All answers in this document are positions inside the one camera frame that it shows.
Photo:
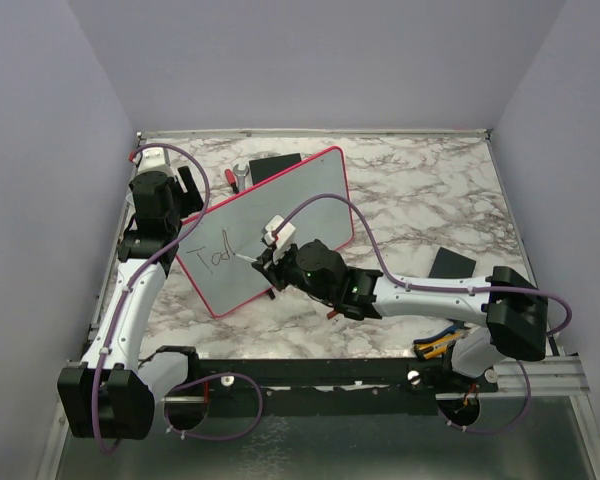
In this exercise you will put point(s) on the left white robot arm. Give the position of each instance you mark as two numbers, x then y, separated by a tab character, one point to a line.
110	393

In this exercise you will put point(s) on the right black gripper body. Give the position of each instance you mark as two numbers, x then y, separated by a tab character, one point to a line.
287	268

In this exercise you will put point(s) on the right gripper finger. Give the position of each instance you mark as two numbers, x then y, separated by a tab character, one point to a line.
263	263
275	278

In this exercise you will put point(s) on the red handled screwdriver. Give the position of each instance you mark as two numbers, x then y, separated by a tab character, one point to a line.
231	180

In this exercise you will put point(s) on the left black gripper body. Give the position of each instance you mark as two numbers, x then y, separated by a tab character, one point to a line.
182	207

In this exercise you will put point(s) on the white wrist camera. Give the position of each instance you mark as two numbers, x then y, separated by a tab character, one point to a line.
155	159
278	237

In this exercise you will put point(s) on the silver wrench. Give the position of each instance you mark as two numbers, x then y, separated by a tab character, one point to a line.
241	173

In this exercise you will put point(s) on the black box rear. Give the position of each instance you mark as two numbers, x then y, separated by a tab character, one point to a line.
264	168

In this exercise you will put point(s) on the blue handled pliers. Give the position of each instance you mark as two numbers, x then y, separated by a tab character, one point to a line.
455	327

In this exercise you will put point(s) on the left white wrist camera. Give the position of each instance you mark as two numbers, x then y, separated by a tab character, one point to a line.
155	159

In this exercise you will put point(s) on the whiteboard marker pen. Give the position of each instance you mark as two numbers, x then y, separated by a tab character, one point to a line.
245	258

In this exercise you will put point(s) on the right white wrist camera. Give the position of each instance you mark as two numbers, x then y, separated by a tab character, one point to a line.
278	237

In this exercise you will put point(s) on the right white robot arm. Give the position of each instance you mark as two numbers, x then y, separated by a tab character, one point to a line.
508	313

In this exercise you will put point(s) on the yellow utility knife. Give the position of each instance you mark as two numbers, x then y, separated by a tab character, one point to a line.
428	351

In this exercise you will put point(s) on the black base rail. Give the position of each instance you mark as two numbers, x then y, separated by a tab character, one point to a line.
322	387

